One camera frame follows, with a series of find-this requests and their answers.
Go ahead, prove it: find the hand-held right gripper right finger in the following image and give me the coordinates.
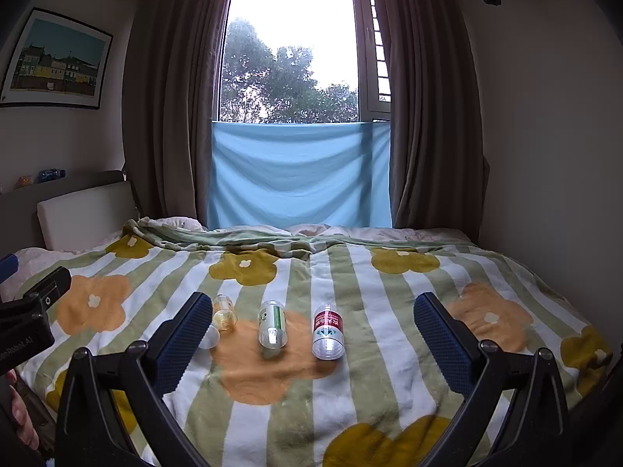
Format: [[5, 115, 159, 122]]
[[414, 292, 570, 467]]

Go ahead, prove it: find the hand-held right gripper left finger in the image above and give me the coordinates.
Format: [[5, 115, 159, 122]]
[[55, 292, 213, 467]]

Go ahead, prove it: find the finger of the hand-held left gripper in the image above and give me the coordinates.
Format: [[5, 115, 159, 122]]
[[0, 254, 20, 284], [0, 266, 72, 323]]

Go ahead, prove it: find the clear yellowish plastic cup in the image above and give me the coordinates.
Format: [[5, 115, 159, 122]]
[[212, 294, 238, 333]]

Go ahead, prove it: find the red label plastic bottle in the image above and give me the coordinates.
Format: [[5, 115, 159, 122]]
[[311, 304, 347, 361]]

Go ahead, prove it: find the person's left hand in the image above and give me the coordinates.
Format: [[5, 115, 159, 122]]
[[0, 370, 42, 451]]

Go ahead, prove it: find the white headboard cushion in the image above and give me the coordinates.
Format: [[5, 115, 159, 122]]
[[37, 179, 140, 253]]

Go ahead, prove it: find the grey bed headboard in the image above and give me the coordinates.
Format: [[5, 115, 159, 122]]
[[0, 170, 143, 254]]

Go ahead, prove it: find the striped floral blanket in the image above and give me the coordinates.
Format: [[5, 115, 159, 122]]
[[0, 218, 615, 467]]

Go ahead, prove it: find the white duvet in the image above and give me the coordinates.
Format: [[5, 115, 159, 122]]
[[0, 215, 474, 302]]

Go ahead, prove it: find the light blue cloth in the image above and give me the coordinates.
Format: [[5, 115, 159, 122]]
[[206, 120, 394, 231]]

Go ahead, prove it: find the framed picture of houses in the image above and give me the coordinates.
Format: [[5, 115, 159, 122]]
[[0, 7, 114, 110]]

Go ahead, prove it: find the brown curtain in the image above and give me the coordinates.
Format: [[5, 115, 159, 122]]
[[121, 0, 235, 230], [384, 0, 489, 230]]

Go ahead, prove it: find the window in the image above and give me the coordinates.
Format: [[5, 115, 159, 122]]
[[213, 0, 393, 125]]

